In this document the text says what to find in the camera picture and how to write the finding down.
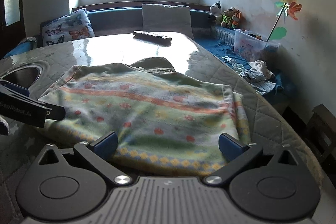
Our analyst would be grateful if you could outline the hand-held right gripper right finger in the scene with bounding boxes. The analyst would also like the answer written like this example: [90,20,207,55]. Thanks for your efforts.
[204,133,302,186]

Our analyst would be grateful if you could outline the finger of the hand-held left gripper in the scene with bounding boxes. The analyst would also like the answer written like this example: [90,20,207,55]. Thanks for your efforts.
[0,88,66,121]
[0,80,30,97]

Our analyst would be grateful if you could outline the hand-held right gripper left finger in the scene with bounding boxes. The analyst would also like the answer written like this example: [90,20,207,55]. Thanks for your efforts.
[35,132,133,186]

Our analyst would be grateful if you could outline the green patterned children's jacket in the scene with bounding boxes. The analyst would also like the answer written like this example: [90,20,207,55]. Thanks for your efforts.
[38,57,251,178]

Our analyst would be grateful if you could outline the blue striped clothes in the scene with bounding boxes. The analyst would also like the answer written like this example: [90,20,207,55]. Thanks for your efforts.
[241,68,276,94]

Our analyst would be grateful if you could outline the round metal table basin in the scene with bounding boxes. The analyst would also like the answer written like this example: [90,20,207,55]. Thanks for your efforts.
[0,63,42,89]

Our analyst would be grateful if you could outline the blue cushion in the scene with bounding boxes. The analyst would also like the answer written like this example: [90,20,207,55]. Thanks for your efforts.
[0,43,34,59]

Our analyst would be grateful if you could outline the olive cloth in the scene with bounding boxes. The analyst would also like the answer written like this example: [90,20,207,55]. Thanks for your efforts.
[20,36,37,50]

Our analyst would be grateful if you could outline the dark wooden door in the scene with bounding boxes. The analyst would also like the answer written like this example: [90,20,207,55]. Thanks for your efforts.
[0,0,27,56]

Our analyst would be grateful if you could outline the butterfly print pillow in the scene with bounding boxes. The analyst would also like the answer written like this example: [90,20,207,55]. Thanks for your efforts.
[42,8,95,46]

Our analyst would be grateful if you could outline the small white socks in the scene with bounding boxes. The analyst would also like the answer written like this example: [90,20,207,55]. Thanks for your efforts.
[220,55,247,69]

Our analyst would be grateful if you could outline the dark wooden stool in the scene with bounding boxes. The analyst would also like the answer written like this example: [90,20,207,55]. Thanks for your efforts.
[304,105,336,164]

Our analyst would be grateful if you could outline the clear plastic storage box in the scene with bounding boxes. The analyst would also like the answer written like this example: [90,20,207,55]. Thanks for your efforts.
[233,28,281,63]

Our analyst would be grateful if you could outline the black remote control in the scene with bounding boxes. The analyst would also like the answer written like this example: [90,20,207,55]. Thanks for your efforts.
[133,30,172,46]

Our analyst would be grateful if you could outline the orange fox plush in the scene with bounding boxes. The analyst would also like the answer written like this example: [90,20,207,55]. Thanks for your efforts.
[231,9,243,30]

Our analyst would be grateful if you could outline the blue sofa bench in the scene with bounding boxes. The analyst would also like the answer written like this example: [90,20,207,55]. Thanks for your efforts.
[0,2,296,98]

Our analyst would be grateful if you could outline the black and white cow plush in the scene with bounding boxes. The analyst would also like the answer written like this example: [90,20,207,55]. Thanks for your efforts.
[209,1,222,25]

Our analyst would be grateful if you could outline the plain white pillow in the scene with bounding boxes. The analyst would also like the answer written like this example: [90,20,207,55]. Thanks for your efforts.
[142,4,195,39]

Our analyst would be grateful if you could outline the colourful paper pinwheel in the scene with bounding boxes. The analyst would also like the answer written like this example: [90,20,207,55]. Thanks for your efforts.
[266,0,303,42]

